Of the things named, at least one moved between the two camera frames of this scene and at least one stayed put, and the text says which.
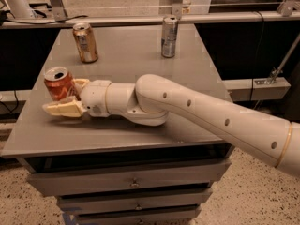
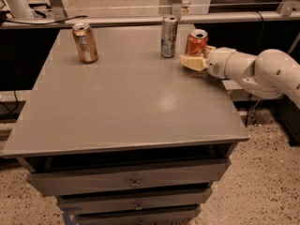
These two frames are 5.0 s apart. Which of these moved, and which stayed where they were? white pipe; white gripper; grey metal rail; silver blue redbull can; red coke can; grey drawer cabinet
Moved: white gripper; red coke can
Stayed: white pipe; grey drawer cabinet; silver blue redbull can; grey metal rail
